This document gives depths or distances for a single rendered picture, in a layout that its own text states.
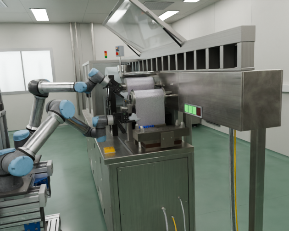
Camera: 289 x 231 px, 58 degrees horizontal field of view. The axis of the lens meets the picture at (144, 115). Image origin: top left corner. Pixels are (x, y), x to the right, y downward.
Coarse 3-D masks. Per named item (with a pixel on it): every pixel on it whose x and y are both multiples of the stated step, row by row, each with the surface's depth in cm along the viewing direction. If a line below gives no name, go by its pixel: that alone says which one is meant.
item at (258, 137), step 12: (252, 132) 145; (264, 132) 143; (252, 144) 146; (264, 144) 144; (252, 156) 147; (264, 156) 145; (252, 168) 148; (264, 168) 146; (252, 180) 149; (252, 192) 150; (252, 204) 151; (252, 216) 152; (252, 228) 153
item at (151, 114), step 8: (144, 104) 201; (152, 104) 203; (160, 104) 205; (136, 112) 200; (144, 112) 202; (152, 112) 204; (160, 112) 206; (144, 120) 203; (152, 120) 205; (160, 120) 207
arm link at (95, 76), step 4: (92, 68) 193; (92, 72) 190; (96, 72) 191; (100, 72) 194; (92, 76) 191; (96, 76) 191; (100, 76) 192; (104, 76) 194; (92, 80) 192; (96, 80) 193; (100, 80) 193
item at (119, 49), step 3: (120, 45) 246; (117, 48) 247; (120, 48) 246; (123, 48) 248; (117, 51) 248; (120, 51) 246; (123, 51) 249; (117, 54) 247; (120, 54) 246; (123, 54) 249
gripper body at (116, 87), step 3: (111, 78) 197; (111, 81) 197; (114, 81) 198; (108, 84) 195; (111, 84) 198; (114, 84) 199; (117, 84) 197; (120, 84) 198; (105, 87) 197; (114, 87) 199; (117, 87) 197; (120, 87) 199; (114, 90) 198; (117, 90) 199; (120, 90) 199
